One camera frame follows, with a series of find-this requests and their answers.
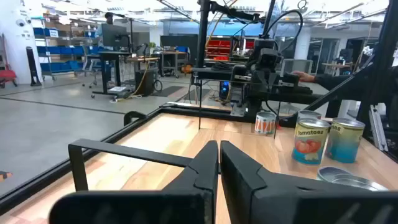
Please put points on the black standing desk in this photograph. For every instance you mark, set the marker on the black standing desk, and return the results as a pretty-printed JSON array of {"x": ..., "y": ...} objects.
[{"x": 104, "y": 74}]

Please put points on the blue-lit computer case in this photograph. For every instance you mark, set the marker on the blue-lit computer case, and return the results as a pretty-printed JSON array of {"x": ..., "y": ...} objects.
[{"x": 224, "y": 88}]

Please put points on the tomatoes tin can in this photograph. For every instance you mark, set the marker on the tomatoes tin can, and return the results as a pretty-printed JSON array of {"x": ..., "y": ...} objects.
[{"x": 311, "y": 143}]

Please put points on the black computer monitor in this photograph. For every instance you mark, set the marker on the black computer monitor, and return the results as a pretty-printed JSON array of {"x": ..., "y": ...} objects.
[{"x": 113, "y": 35}]

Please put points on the small carrot-print can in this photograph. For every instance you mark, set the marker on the small carrot-print can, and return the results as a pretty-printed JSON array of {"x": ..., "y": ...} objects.
[{"x": 265, "y": 124}]

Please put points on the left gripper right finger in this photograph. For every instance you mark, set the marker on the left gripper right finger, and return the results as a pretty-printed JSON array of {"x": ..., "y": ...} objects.
[{"x": 242, "y": 193}]

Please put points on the plain black floor mat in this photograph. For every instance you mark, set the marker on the plain black floor mat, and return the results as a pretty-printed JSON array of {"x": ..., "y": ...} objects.
[{"x": 168, "y": 91}]

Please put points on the large dark display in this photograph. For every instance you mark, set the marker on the large dark display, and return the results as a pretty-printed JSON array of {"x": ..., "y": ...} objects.
[{"x": 178, "y": 43}]

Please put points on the black tower stand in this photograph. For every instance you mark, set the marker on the black tower stand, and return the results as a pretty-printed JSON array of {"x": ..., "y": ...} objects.
[{"x": 32, "y": 65}]

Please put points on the small red tag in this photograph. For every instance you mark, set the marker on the small red tag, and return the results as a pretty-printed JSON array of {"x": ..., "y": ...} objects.
[{"x": 277, "y": 127}]

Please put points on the black aluminium rig frame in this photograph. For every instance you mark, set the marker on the black aluminium rig frame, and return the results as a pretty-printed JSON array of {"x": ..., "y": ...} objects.
[{"x": 203, "y": 31}]

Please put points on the red chair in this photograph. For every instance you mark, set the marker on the red chair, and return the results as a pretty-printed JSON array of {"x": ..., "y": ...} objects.
[{"x": 7, "y": 75}]

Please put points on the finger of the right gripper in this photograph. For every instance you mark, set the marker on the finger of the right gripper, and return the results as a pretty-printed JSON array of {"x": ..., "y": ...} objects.
[
  {"x": 272, "y": 82},
  {"x": 262, "y": 82}
]

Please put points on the tall silver-lidded tin can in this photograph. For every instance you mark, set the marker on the tall silver-lidded tin can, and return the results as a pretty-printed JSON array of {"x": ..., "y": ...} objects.
[{"x": 308, "y": 114}]

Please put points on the red bin rack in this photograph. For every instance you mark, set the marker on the red bin rack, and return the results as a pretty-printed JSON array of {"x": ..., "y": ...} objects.
[{"x": 217, "y": 48}]

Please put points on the white mesh chair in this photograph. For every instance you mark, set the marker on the white mesh chair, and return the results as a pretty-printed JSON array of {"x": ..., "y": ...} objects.
[{"x": 297, "y": 66}]

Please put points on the black computer tower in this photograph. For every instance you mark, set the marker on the black computer tower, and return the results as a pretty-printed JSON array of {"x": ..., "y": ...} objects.
[{"x": 144, "y": 82}]

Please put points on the silver aluminium rail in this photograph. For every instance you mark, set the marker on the silver aluminium rail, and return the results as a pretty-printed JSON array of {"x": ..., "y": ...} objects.
[{"x": 377, "y": 127}]

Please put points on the wooden-top desk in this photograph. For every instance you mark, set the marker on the wooden-top desk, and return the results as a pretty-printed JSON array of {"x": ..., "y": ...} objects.
[{"x": 143, "y": 58}]

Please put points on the person's hand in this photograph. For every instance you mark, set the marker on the person's hand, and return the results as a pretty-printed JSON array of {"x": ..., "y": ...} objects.
[{"x": 303, "y": 76}]

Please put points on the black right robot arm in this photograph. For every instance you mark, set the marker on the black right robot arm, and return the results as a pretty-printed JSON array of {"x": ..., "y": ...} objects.
[{"x": 253, "y": 107}]

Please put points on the blue storage bin rack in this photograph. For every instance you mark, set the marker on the blue storage bin rack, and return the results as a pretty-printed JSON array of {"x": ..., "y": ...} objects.
[{"x": 59, "y": 49}]

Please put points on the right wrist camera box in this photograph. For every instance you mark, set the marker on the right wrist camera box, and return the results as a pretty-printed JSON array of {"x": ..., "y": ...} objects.
[{"x": 270, "y": 59}]

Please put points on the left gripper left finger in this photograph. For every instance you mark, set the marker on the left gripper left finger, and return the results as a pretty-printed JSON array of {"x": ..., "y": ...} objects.
[{"x": 199, "y": 186}]

